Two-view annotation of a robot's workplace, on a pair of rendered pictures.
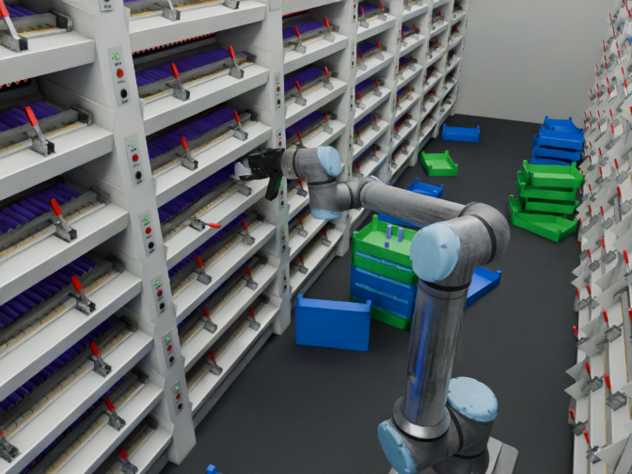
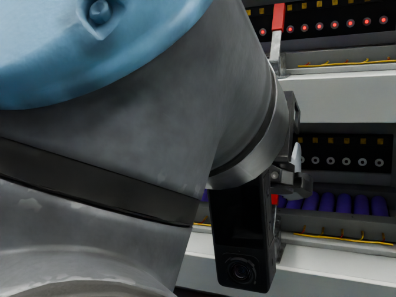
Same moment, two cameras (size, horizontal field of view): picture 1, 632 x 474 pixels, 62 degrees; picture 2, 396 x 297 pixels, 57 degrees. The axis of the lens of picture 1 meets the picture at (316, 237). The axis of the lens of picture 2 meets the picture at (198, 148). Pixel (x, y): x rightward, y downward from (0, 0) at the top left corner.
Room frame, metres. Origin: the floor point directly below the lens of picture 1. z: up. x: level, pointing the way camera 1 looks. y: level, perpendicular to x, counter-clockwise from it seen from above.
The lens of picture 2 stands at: (1.52, -0.16, 0.84)
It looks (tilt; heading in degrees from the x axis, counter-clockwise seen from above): 0 degrees down; 89
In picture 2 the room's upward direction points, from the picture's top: 2 degrees clockwise
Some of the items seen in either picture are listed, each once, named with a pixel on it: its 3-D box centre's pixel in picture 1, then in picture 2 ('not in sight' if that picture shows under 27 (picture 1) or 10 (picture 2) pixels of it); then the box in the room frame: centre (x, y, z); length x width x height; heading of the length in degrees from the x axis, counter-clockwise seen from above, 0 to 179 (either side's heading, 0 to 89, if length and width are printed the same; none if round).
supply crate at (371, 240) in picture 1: (394, 240); not in sight; (1.93, -0.33, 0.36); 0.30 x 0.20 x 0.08; 56
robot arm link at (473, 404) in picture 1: (464, 414); not in sight; (1.06, -0.42, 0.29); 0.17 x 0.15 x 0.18; 118
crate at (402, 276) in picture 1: (392, 256); not in sight; (1.93, -0.33, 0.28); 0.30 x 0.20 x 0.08; 56
